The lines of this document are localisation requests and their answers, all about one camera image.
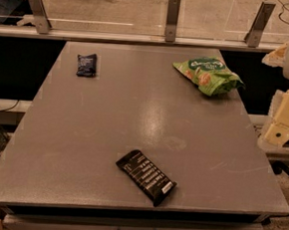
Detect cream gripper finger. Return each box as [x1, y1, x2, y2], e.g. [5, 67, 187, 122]
[258, 90, 289, 147]
[262, 42, 288, 68]

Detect green rice chip bag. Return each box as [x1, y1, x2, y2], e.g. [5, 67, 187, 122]
[172, 57, 245, 97]

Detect dark blue rxbar wrapper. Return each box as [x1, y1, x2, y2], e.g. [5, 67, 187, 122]
[76, 54, 97, 78]

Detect black snack bar wrapper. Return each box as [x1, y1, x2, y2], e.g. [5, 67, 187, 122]
[116, 149, 177, 207]

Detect right metal glass bracket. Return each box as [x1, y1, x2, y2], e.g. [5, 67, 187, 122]
[244, 1, 275, 48]

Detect metal glass bracket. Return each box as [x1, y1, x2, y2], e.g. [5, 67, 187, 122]
[28, 0, 52, 35]
[164, 0, 180, 42]
[244, 1, 275, 48]

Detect middle metal glass bracket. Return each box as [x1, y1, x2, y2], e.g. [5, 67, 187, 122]
[164, 0, 180, 42]

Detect left metal glass bracket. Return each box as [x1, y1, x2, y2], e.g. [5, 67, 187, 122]
[28, 0, 52, 35]

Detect black cable at left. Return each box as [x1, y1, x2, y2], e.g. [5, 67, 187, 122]
[0, 98, 21, 116]

